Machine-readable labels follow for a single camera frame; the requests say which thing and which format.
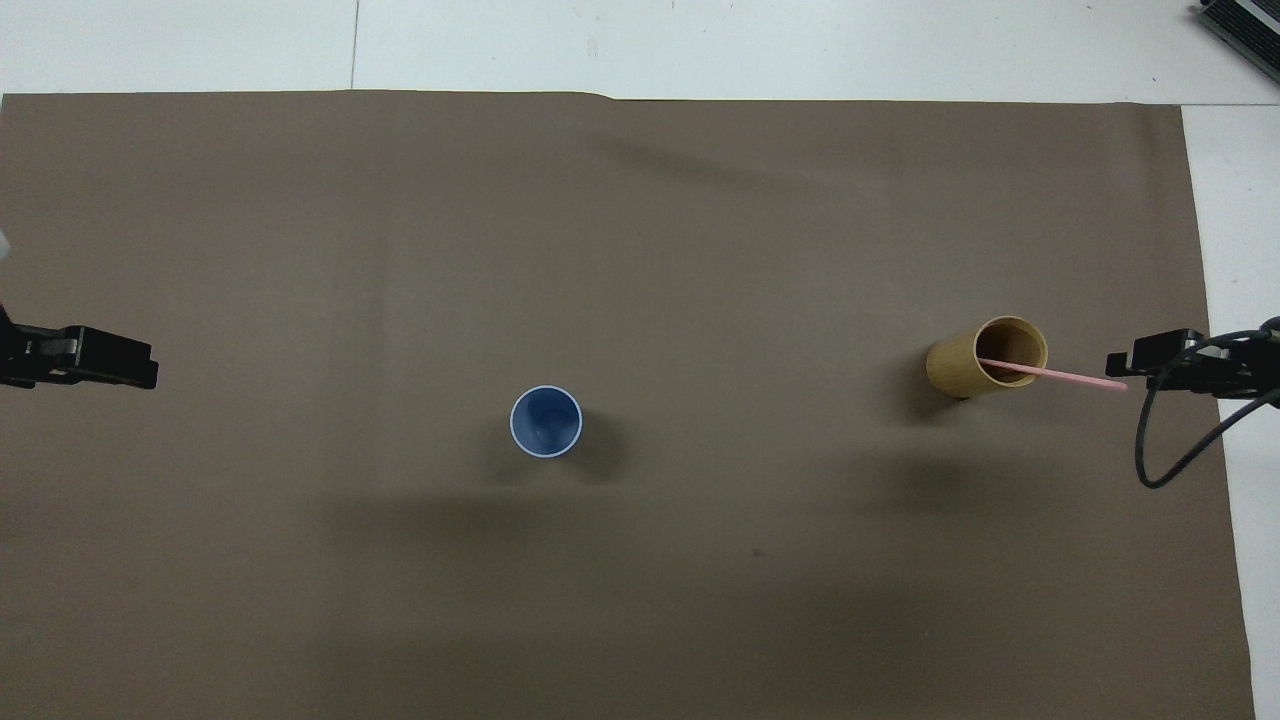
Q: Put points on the blue cup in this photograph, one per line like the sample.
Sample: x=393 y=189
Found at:
x=546 y=422

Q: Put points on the black stand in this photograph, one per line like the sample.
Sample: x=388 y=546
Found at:
x=1245 y=22

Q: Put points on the pink chopstick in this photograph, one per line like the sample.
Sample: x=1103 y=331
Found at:
x=1070 y=377

